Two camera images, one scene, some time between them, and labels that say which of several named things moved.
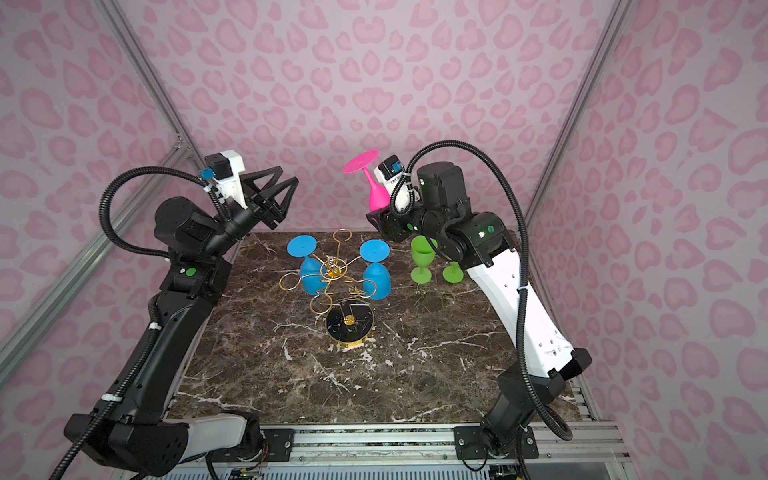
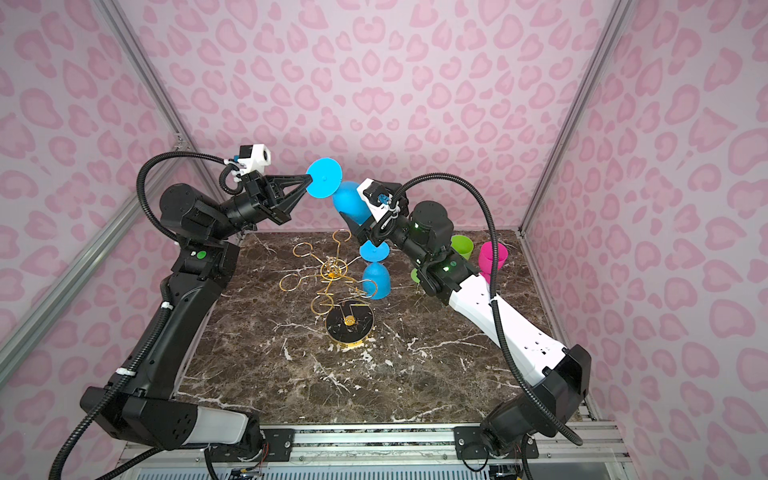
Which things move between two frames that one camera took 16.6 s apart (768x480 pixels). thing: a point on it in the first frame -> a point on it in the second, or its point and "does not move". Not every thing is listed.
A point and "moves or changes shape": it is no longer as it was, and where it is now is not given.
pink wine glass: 379,197 moves or changes shape
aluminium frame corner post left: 180,131 does not move
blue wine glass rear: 377,282 does not move
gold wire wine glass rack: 350,318 does not move
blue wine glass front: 314,277 -> 327,180
